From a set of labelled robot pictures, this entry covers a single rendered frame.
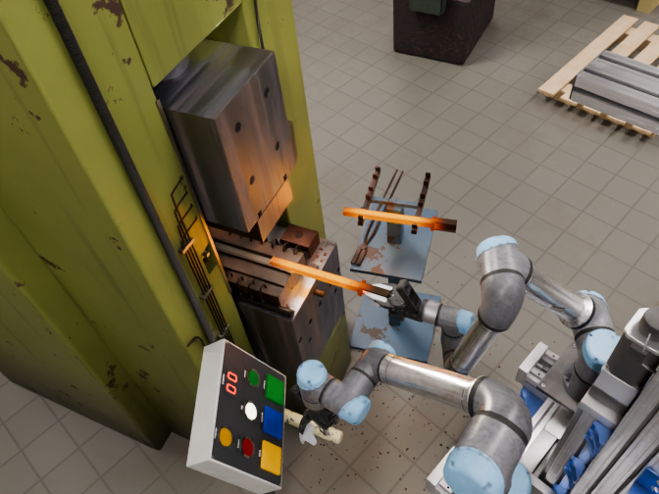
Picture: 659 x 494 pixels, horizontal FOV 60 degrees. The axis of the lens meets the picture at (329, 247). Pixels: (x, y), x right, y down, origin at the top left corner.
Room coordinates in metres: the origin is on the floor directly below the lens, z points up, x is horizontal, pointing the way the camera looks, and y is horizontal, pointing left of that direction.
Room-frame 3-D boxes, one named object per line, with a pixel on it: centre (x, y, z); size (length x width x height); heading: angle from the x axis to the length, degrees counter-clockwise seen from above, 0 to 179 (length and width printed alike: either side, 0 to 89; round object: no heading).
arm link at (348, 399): (0.63, 0.00, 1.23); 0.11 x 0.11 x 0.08; 47
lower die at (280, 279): (1.34, 0.33, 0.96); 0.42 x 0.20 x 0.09; 59
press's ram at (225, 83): (1.38, 0.30, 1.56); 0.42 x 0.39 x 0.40; 59
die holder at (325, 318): (1.39, 0.31, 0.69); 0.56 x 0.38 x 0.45; 59
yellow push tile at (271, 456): (0.60, 0.24, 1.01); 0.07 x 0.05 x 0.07; 174
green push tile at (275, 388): (0.80, 0.22, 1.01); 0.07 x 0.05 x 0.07; 174
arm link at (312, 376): (0.69, 0.09, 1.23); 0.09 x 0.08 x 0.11; 47
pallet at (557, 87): (3.32, -2.30, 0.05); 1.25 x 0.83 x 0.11; 127
